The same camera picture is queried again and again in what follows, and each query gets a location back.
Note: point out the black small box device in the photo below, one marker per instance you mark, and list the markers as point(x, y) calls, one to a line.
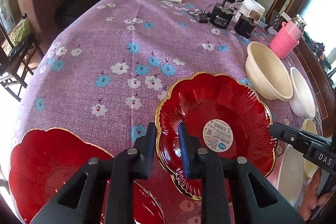
point(245, 26)

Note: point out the black cylindrical device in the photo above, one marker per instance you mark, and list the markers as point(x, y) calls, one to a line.
point(221, 15)

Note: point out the black power adapter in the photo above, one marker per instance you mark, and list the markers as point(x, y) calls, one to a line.
point(203, 17)

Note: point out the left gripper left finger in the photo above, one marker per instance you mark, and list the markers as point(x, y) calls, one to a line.
point(145, 146)

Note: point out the person's right hand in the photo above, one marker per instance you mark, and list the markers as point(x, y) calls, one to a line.
point(310, 199)

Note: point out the white bowl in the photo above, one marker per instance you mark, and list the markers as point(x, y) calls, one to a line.
point(302, 102)

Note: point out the purple floral tablecloth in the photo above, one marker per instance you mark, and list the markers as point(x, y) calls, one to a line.
point(103, 77)

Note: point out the cream ribbed bowl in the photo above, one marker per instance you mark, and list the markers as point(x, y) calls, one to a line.
point(267, 73)

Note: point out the white plastic jar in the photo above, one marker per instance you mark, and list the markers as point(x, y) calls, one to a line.
point(250, 9)

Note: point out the white plate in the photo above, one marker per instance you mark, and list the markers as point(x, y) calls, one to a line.
point(291, 175)

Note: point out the red flower plate gold rim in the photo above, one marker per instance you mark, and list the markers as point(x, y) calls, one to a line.
point(56, 177)

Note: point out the dark wooden chair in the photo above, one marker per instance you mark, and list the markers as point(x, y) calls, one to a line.
point(17, 50)

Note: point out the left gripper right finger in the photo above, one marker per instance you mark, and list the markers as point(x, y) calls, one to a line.
point(189, 145)

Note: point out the pink thermos knitted sleeve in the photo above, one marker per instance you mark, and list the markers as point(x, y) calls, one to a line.
point(288, 36)

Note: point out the red plate with sticker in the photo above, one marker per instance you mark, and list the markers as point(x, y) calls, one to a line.
point(226, 116)

